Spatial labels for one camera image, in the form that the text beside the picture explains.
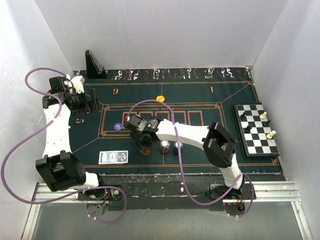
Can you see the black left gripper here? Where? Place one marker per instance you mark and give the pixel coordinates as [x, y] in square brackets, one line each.
[86, 108]

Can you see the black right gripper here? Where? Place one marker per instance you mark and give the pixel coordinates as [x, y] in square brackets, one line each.
[139, 144]

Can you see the orange poker chip stack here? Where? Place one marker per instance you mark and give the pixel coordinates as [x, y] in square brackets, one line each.
[146, 152]

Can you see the purple small blind button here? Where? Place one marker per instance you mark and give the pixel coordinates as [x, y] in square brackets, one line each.
[118, 126]

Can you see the yellow big blind button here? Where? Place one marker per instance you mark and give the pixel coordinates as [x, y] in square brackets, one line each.
[160, 98]

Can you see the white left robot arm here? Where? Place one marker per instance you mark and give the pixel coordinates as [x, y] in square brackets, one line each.
[59, 168]

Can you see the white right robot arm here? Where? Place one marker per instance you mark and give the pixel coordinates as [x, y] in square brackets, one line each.
[216, 142]

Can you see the dark green poker mat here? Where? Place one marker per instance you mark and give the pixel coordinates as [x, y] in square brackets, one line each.
[193, 96]

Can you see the green poker chip stack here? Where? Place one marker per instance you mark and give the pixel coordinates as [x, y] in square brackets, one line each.
[178, 146]

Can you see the blue playing card deck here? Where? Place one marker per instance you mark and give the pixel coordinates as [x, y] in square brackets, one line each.
[116, 157]

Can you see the black card shoe holder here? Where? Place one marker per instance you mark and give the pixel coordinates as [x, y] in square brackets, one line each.
[94, 69]

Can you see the black chess piece left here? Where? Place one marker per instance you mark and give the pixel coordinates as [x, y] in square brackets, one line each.
[243, 116]

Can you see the black chess piece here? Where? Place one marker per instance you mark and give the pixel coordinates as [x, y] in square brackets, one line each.
[248, 129]
[243, 116]
[266, 123]

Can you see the black chess piece middle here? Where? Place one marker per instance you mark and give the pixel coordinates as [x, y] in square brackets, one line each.
[248, 129]

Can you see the black white chessboard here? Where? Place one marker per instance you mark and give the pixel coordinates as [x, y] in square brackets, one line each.
[254, 144]

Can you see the white chess piece upper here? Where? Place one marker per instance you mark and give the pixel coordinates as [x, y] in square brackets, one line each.
[263, 115]

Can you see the white chess piece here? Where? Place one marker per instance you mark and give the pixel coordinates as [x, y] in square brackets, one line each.
[263, 115]
[270, 135]

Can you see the black chess piece right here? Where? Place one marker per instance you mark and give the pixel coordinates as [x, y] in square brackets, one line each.
[266, 123]

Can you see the white chess piece lower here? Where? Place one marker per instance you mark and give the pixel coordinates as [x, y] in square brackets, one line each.
[270, 135]

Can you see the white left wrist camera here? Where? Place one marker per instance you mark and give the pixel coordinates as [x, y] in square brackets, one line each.
[76, 84]

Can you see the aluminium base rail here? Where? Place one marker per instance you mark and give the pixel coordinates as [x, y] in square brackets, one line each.
[275, 214]

